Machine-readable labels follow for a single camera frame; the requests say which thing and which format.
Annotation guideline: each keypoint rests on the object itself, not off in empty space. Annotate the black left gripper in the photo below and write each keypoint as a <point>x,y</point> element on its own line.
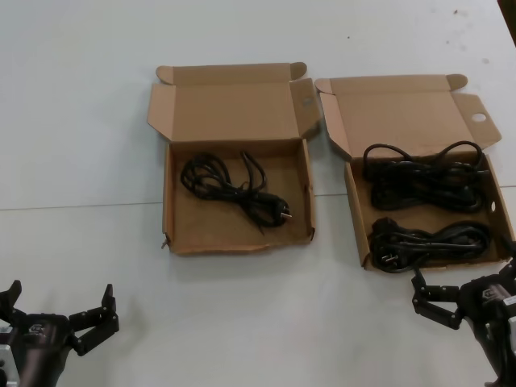
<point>40,330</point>

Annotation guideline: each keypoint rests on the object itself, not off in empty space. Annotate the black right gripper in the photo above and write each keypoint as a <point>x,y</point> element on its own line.
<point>485,300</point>

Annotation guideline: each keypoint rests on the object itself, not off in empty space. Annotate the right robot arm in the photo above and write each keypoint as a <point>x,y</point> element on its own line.
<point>500,346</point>

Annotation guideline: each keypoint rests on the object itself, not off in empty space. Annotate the cardboard box with torn edge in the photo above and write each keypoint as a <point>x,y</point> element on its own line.
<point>225,105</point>

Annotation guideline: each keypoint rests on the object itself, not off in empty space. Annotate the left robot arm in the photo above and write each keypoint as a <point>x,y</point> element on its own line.
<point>40,371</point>

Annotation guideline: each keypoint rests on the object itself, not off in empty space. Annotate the cardboard box with round hole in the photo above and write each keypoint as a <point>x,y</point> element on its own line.
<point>395,117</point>

